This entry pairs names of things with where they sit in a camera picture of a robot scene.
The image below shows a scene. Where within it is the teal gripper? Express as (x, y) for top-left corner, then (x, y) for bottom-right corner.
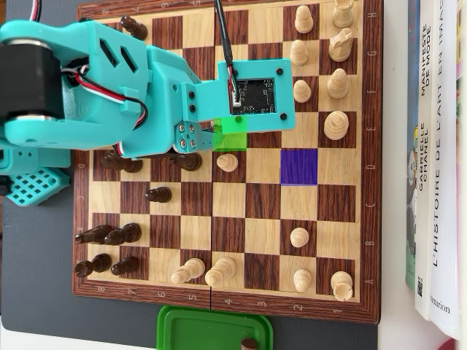
(120, 45), (203, 158)

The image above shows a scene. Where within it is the light wooden pawn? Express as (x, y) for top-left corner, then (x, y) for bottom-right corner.
(293, 268), (313, 292)
(294, 5), (314, 34)
(290, 227), (310, 248)
(290, 39), (310, 66)
(217, 152), (239, 174)
(293, 79), (312, 104)

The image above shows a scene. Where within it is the wooden chessboard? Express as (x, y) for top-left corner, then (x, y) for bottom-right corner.
(72, 0), (382, 325)

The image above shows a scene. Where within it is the dark wooden bishop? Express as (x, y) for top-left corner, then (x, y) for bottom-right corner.
(74, 225), (113, 245)

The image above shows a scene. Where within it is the light wooden queen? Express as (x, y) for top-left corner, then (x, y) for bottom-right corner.
(204, 256), (237, 288)

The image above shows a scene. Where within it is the light wooden king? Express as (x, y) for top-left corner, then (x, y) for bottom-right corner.
(323, 111), (350, 141)

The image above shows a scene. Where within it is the dark wooden rook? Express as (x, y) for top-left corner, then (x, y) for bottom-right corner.
(74, 253), (113, 278)

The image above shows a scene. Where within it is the light wooden knight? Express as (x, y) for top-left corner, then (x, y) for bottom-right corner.
(328, 28), (354, 63)

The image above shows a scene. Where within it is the green plastic tray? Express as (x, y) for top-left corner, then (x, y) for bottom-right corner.
(155, 304), (274, 350)

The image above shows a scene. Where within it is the light wooden rook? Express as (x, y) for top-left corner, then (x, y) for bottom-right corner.
(330, 271), (354, 302)
(332, 0), (355, 29)

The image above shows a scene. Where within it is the thin illustrated panda book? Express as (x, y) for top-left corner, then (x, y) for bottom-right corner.
(404, 0), (420, 291)

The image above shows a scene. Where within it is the white Gabrielle Chanel book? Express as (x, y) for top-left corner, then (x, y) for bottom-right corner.
(414, 0), (435, 321)

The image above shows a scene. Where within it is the pink red object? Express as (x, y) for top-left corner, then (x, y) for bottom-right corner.
(434, 336), (461, 350)

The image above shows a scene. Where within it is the black camera cable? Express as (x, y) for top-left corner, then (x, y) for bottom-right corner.
(213, 0), (244, 106)

